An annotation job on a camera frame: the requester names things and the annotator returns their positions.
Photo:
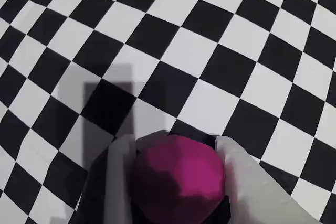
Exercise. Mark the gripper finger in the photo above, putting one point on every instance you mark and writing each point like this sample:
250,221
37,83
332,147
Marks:
254,197
118,182

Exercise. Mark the pink faceted ball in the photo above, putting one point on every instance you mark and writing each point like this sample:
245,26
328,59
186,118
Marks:
183,176

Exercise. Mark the black white checkerboard mat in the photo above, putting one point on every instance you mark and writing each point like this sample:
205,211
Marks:
183,51

